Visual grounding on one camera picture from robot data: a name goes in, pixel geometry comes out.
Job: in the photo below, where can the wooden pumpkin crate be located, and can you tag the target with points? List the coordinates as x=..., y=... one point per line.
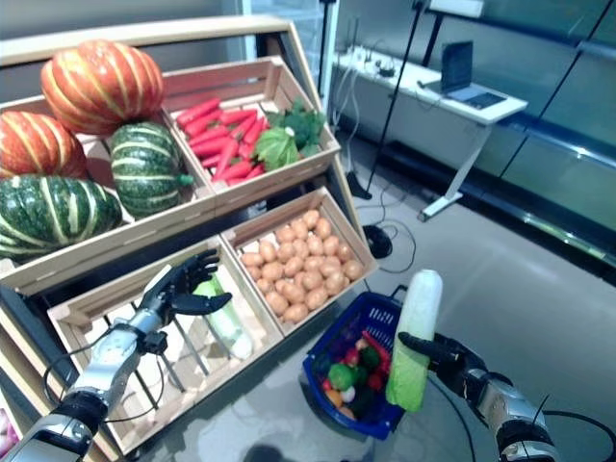
x=120, y=240

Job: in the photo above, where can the red toy tomato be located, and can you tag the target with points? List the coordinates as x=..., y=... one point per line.
x=352, y=356

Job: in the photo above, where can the light green cabbage head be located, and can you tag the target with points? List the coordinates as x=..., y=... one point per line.
x=276, y=149

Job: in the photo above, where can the small orange toy vegetable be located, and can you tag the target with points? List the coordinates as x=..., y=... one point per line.
x=334, y=397

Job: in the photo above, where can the tan toy potato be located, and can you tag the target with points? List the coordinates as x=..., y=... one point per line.
x=299, y=228
x=316, y=298
x=310, y=219
x=344, y=252
x=353, y=269
x=285, y=234
x=276, y=303
x=268, y=250
x=337, y=284
x=323, y=228
x=296, y=313
x=251, y=259
x=291, y=292

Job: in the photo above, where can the grey wall shelving unit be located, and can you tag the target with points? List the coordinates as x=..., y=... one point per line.
x=577, y=144

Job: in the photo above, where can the red toy pepper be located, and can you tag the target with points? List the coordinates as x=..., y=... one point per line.
x=374, y=382

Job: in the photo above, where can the wooden potato crate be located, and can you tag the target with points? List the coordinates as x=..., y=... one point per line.
x=349, y=226

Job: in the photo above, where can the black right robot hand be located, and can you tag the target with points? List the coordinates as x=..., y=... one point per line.
x=447, y=356

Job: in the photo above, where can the wooden display stand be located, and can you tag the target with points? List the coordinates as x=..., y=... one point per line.
x=144, y=31

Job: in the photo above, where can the black tripod stand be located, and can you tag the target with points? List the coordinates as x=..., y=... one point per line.
x=360, y=187

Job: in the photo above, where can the black tabletop gadget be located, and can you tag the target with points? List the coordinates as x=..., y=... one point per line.
x=385, y=68

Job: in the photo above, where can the grey open laptop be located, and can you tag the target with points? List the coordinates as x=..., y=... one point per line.
x=457, y=62

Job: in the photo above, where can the green striped pumpkin with stem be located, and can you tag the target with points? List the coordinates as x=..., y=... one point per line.
x=144, y=168

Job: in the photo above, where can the white green napa cabbage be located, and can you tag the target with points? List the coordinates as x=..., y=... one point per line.
x=226, y=322
x=418, y=313

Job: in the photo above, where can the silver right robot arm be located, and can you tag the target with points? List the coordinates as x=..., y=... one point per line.
x=500, y=404

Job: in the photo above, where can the black round floor base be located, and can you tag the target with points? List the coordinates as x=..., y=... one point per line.
x=377, y=240

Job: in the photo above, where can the green toy bell pepper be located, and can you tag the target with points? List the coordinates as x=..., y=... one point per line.
x=370, y=358

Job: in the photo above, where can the small tan toy vegetable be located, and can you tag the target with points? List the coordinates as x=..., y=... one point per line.
x=361, y=344

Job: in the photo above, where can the blue plastic shopping basket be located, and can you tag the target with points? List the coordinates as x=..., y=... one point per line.
x=370, y=423

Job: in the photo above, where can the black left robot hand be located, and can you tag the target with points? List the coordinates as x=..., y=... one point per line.
x=173, y=293

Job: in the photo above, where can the wooden carrot crate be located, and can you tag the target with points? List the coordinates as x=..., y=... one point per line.
x=279, y=175

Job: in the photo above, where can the large orange striped pumpkin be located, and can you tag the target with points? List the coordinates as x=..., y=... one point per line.
x=101, y=82

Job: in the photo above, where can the dark green leafy bunch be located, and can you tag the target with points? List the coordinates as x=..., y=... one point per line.
x=303, y=122

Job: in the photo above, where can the light green lumpy vegetable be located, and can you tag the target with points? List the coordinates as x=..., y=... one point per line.
x=342, y=376

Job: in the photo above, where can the wooden slatted crate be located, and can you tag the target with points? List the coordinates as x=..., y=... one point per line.
x=96, y=300

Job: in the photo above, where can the white desk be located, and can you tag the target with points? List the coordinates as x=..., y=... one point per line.
x=418, y=103

